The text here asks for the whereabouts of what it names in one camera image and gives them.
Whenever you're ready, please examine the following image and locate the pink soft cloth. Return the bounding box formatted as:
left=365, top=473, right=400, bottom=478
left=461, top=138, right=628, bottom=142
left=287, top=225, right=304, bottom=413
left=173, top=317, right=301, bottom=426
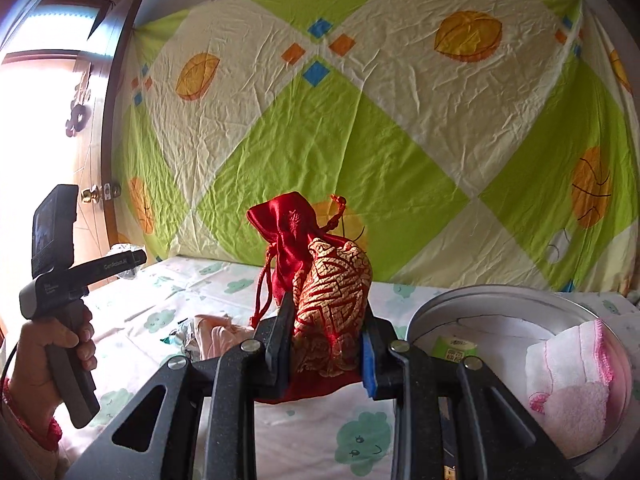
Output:
left=186, top=314, right=254, bottom=361

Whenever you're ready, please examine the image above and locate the red gold drawstring pouch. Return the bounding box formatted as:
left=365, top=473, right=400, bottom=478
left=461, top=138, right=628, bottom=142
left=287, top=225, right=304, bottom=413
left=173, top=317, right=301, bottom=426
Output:
left=246, top=192, right=372, bottom=402

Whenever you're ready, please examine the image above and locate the person's left hand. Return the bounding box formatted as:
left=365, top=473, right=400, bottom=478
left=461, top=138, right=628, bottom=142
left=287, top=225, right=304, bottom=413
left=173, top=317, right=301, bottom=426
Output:
left=9, top=301, right=98, bottom=437

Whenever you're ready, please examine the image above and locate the white pink-edged towel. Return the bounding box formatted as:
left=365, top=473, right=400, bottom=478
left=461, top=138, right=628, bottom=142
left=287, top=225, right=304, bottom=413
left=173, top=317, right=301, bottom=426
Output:
left=525, top=320, right=615, bottom=458

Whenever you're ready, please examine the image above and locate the white cloud print tablecloth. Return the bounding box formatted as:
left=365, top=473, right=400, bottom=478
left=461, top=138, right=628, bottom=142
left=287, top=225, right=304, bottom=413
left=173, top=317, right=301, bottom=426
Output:
left=49, top=254, right=640, bottom=480

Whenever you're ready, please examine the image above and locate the round metal tin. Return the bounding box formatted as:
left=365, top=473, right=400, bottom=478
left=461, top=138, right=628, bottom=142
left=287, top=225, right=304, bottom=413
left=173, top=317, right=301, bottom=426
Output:
left=407, top=285, right=639, bottom=478

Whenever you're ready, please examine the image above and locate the green tissue packet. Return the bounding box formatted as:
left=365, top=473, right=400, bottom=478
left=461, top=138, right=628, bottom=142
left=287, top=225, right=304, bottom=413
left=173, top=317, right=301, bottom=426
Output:
left=431, top=336, right=477, bottom=363

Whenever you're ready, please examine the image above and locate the brass door knob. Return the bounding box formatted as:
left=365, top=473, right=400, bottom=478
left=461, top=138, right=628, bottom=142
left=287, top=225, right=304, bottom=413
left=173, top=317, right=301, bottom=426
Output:
left=80, top=182, right=122, bottom=204

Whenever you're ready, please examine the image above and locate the hanging door ornament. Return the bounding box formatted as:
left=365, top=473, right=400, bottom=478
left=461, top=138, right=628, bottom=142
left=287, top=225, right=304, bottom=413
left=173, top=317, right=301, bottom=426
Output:
left=65, top=63, right=92, bottom=138

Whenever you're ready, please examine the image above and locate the wooden door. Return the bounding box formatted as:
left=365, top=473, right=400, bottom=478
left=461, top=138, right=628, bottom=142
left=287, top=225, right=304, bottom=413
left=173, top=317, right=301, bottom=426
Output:
left=0, top=0, right=151, bottom=331

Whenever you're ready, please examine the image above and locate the green cream basketball bedsheet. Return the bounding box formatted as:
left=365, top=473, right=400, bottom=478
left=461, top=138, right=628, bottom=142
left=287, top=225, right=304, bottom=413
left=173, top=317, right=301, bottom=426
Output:
left=113, top=0, right=639, bottom=294

